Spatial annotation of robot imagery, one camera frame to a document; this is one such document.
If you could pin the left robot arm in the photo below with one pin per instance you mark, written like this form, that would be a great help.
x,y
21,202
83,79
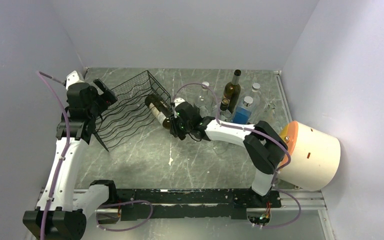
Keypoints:
x,y
58,214

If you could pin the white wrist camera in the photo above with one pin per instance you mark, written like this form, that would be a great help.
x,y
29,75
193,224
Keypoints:
x,y
178,100
73,78

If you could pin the dark green labelled wine bottle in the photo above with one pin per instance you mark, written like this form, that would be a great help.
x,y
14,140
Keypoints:
x,y
159,110

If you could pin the square black-capped liquor bottle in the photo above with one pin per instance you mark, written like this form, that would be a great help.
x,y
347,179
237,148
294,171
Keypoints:
x,y
224,113

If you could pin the tall dark wine bottle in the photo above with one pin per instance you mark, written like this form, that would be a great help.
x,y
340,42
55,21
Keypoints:
x,y
232,92

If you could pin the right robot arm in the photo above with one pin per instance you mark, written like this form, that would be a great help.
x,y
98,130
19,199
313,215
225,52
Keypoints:
x,y
264,146

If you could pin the clear bottle red label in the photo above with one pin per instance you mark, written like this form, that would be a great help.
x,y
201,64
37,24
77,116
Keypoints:
x,y
269,113

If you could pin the clear wine bottle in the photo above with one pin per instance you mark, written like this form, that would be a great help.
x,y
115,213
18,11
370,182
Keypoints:
x,y
220,147

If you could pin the cream drum orange lid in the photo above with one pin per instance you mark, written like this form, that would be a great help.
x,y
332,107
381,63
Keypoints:
x,y
315,156

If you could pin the black wire wine rack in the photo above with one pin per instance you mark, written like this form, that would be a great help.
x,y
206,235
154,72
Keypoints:
x,y
129,114

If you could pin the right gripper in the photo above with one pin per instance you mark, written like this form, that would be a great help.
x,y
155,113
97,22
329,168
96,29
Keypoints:
x,y
174,129

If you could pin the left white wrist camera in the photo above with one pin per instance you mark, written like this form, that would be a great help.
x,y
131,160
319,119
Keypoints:
x,y
73,78

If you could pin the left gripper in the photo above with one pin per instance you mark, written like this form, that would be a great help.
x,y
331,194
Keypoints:
x,y
108,94

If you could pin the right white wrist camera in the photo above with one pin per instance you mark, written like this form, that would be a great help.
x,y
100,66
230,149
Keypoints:
x,y
178,100

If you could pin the blue liquid glass bottle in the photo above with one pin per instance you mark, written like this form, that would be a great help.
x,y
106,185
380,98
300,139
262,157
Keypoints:
x,y
243,111

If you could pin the clear round silver-capped bottle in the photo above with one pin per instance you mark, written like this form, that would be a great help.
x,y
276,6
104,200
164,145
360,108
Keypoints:
x,y
204,102

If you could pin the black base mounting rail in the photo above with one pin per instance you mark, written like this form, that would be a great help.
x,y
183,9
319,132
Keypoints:
x,y
193,203

